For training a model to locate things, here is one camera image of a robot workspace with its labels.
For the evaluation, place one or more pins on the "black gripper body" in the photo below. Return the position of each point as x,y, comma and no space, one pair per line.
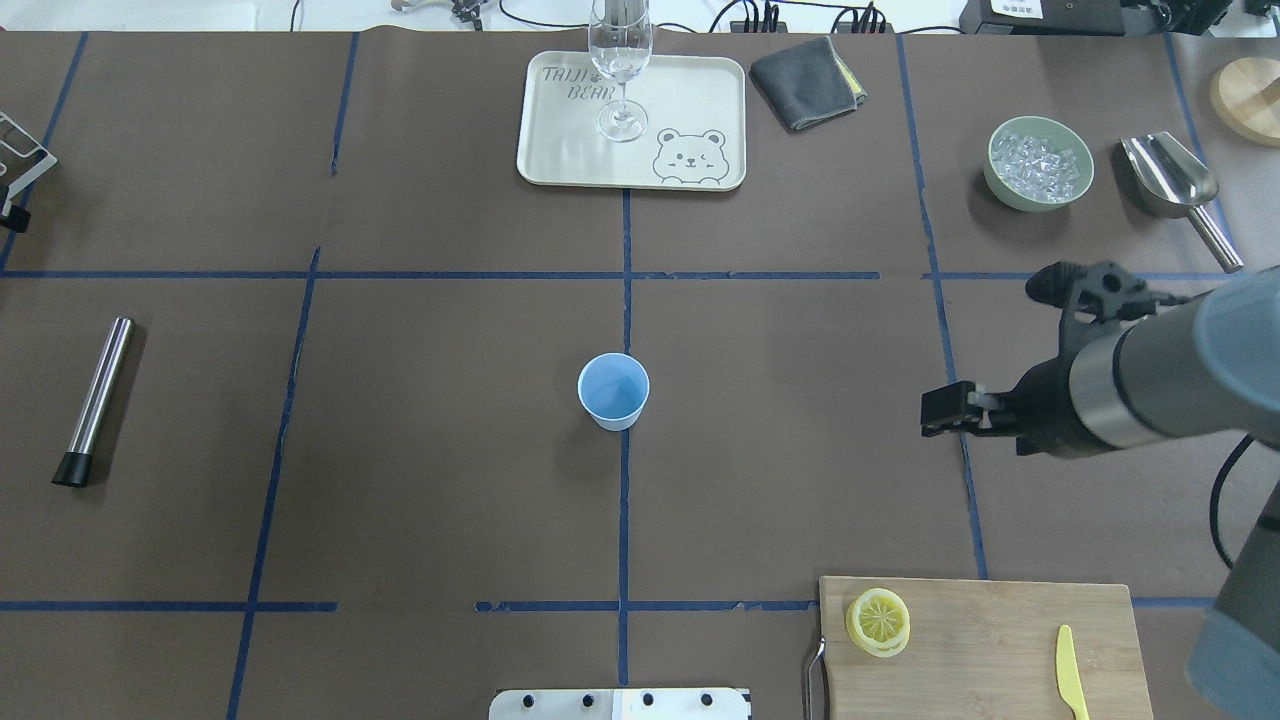
1045,403

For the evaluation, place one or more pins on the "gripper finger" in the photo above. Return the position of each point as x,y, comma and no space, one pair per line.
977,426
959,401

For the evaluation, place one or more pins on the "lemon slice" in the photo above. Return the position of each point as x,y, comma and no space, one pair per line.
878,623

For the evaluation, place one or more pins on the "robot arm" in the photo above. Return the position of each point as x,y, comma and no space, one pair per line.
1137,366

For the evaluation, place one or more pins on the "light blue plastic cup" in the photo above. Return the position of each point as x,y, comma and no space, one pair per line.
613,389

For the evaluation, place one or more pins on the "wooden cutting board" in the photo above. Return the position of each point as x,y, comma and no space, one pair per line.
979,650

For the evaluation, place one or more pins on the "green bowl of ice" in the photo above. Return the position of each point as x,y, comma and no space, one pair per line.
1037,164

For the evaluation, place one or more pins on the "steel ice scoop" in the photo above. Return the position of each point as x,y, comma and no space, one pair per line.
1174,184

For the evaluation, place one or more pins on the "yellow plastic knife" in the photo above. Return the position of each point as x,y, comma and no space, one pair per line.
1068,678

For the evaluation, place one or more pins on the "grey folded cloth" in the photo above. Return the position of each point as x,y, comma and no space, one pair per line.
808,84

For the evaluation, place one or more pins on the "cream bear tray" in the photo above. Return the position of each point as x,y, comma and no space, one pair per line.
695,139

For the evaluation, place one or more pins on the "wooden paper towel stand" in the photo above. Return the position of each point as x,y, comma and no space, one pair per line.
1245,96

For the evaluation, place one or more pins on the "clear wine glass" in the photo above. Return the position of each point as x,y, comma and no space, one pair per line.
620,43

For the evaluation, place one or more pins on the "steel muddler black tip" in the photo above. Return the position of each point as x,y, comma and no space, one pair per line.
75,467

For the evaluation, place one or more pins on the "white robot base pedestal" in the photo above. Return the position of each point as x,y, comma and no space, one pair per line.
623,703

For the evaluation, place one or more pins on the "white wire cup rack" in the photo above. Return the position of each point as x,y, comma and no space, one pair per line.
23,161

